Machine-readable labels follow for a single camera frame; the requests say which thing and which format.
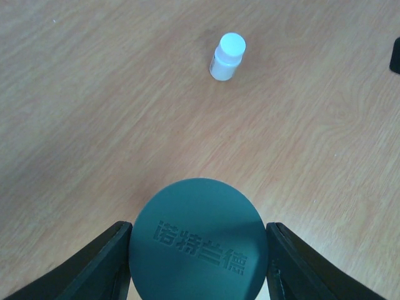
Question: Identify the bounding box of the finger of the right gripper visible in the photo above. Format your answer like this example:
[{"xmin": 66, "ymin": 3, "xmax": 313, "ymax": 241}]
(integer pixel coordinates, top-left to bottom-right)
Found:
[{"xmin": 389, "ymin": 37, "xmax": 400, "ymax": 74}]

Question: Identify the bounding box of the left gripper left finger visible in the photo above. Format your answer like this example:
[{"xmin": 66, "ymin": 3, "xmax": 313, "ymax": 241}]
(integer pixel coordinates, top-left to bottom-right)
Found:
[{"xmin": 7, "ymin": 221, "xmax": 133, "ymax": 300}]

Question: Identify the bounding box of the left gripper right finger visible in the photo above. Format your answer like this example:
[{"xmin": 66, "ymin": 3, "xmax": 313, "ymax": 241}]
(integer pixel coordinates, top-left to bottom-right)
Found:
[{"xmin": 266, "ymin": 222, "xmax": 383, "ymax": 300}]

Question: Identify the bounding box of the orange pill bottle grey cap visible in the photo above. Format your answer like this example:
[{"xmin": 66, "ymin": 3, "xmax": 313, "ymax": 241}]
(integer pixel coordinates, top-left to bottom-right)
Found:
[{"xmin": 129, "ymin": 178, "xmax": 268, "ymax": 299}]

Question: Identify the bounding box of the small white pill bottle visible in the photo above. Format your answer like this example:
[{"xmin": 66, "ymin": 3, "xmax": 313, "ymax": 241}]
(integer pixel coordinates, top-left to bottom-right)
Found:
[{"xmin": 209, "ymin": 32, "xmax": 246, "ymax": 81}]

